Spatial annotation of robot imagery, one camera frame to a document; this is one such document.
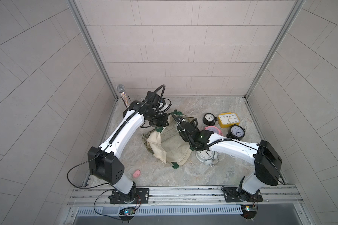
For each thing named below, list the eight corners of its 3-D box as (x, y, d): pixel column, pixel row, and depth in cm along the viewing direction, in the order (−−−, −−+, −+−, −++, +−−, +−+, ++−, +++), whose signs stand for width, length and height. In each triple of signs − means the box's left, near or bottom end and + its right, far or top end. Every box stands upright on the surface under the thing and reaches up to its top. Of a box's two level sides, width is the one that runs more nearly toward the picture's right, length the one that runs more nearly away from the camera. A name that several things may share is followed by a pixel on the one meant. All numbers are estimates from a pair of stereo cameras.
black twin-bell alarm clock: (209, 127, 99) (210, 124, 97) (201, 119, 104) (201, 116, 101) (217, 121, 103) (218, 119, 100) (209, 114, 107) (209, 111, 105)
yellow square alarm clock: (219, 127, 100) (220, 125, 98) (216, 114, 107) (217, 112, 105) (241, 127, 100) (242, 125, 98) (236, 114, 107) (237, 112, 105)
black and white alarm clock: (226, 136, 95) (227, 134, 93) (231, 124, 101) (232, 122, 99) (240, 143, 92) (241, 141, 89) (244, 130, 98) (246, 128, 96)
